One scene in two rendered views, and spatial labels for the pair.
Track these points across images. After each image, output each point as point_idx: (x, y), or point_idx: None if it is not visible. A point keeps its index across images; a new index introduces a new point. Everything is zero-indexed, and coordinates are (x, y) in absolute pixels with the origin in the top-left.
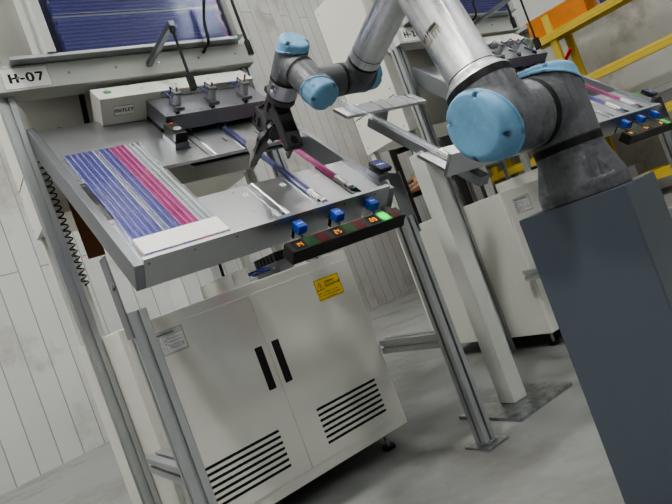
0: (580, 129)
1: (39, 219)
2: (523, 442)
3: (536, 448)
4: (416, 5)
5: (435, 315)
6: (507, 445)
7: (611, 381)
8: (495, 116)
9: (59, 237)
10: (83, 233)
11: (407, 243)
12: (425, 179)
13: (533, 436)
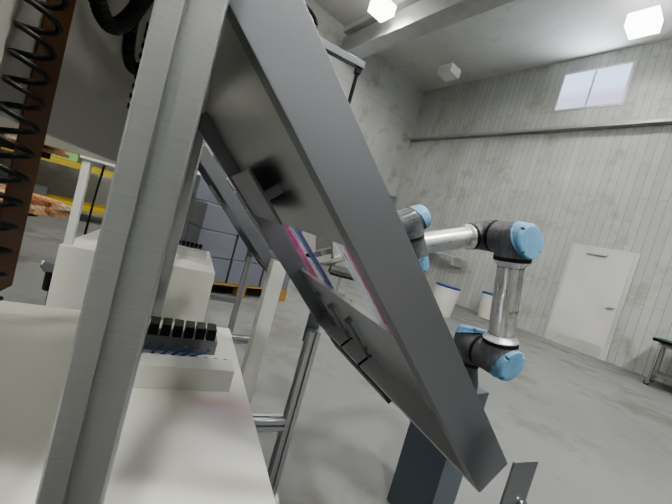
0: None
1: (133, 191)
2: (292, 493)
3: (309, 497)
4: (519, 298)
5: (297, 407)
6: (285, 499)
7: (449, 471)
8: (522, 368)
9: (158, 283)
10: (8, 211)
11: (311, 351)
12: (276, 283)
13: (291, 486)
